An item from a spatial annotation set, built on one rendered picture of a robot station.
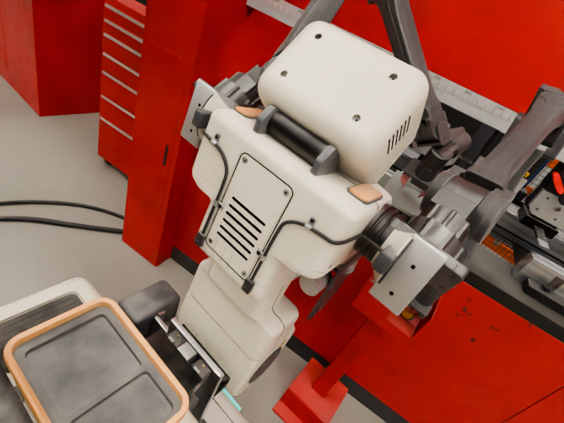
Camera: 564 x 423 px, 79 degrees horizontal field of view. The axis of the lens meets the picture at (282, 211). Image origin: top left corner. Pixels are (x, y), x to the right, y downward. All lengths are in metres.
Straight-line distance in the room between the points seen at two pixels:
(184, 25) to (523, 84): 1.05
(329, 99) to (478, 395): 1.34
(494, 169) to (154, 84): 1.19
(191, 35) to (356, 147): 0.97
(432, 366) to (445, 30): 1.16
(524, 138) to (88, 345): 0.78
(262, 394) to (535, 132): 1.36
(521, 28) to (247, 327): 1.02
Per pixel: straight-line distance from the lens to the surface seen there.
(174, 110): 1.43
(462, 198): 0.56
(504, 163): 0.67
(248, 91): 0.67
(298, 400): 1.59
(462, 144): 1.03
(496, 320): 1.38
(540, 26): 1.21
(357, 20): 1.26
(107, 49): 2.23
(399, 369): 1.61
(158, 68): 1.45
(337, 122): 0.45
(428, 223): 0.51
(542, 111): 0.82
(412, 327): 1.19
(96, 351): 0.61
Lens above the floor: 1.44
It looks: 34 degrees down
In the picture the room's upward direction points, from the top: 24 degrees clockwise
